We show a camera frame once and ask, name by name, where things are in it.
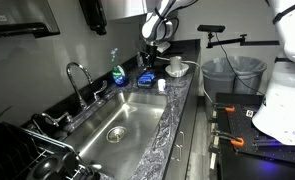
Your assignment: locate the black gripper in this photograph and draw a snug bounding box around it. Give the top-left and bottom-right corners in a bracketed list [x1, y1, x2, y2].
[146, 41, 158, 68]

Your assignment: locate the blue rectangular container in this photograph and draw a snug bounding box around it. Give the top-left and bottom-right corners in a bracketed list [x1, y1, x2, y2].
[137, 72, 156, 88]

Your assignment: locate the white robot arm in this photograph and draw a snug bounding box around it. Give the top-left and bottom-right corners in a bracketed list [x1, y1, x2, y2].
[142, 0, 198, 68]

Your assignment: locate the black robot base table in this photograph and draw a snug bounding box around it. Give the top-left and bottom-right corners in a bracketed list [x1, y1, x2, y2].
[216, 93, 295, 180]

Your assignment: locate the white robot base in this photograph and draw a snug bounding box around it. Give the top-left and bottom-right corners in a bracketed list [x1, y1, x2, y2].
[252, 0, 295, 146]

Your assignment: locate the small clear bottle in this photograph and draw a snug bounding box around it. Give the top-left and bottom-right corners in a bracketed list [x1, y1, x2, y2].
[136, 51, 144, 67]

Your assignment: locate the grey cup in bowl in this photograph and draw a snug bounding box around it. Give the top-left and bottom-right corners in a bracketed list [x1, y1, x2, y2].
[170, 56, 182, 71]

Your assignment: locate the small white cup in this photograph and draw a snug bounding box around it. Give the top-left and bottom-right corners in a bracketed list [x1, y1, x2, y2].
[157, 79, 166, 91]

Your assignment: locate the white ceramic bowl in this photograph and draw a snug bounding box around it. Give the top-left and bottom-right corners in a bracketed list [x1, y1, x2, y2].
[165, 63, 189, 78]

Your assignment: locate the green dish soap bottle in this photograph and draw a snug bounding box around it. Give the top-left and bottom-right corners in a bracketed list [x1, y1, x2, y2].
[111, 48, 125, 87]

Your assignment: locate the black soap dispenser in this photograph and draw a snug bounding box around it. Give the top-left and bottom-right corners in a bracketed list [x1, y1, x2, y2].
[79, 0, 107, 35]

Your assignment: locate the chrome kitchen faucet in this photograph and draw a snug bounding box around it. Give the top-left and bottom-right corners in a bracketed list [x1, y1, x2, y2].
[66, 62, 108, 110]

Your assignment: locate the grey trash bin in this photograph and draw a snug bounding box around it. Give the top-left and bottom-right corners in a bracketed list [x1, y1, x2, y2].
[201, 56, 267, 101]

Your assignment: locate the stainless steel sink basin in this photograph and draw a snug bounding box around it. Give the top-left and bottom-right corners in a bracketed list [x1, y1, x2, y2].
[64, 92, 168, 180]

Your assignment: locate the black bar clamp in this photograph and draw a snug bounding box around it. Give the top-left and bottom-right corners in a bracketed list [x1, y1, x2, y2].
[213, 103, 235, 112]

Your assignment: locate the black paper towel dispenser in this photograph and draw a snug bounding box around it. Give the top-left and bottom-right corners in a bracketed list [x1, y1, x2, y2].
[0, 0, 60, 38]

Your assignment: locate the black dish drying rack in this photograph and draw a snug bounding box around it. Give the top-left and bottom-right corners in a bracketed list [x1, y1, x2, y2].
[0, 105, 103, 180]

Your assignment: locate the white cable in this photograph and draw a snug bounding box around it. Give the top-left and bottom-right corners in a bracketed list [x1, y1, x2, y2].
[181, 59, 215, 104]

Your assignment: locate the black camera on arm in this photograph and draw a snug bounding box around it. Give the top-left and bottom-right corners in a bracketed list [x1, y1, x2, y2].
[197, 25, 226, 33]

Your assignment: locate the cabinet door handle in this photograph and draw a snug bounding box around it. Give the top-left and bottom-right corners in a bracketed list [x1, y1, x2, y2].
[179, 130, 185, 146]
[171, 144, 182, 161]

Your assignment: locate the orange handled bar clamp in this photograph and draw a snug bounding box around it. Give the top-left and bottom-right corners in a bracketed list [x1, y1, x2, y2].
[212, 130, 245, 147]

